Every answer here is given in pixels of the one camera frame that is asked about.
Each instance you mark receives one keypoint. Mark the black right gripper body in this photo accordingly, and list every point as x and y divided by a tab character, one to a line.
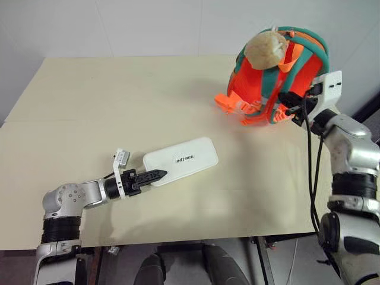
308	108

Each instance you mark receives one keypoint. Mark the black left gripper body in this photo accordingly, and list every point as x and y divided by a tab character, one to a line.
129	182

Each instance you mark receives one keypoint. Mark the white rectangular box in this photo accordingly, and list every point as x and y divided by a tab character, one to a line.
184	160

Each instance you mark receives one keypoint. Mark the orange and teal backpack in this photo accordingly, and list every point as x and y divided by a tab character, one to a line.
252	86

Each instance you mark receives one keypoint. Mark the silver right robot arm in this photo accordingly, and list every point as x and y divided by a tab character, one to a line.
353	154

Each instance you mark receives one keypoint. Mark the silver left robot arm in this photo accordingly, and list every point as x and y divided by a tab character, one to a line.
72	196

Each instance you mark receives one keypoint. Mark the beige plush backpack charm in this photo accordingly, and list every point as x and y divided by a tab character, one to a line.
264	50

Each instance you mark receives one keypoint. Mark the dark rounded shape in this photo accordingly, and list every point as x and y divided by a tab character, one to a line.
224	265
153	270

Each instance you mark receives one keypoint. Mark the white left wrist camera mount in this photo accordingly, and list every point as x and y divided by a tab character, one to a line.
121	156

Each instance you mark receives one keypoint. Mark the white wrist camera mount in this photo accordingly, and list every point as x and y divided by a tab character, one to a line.
331	89
121	156

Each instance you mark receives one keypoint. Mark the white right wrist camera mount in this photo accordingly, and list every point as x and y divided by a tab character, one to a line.
331	89

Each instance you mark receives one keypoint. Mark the small metal table bracket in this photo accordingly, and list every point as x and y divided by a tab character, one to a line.
113	251

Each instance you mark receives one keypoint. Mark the metal table frame leg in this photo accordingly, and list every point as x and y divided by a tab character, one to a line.
89	265
268	261

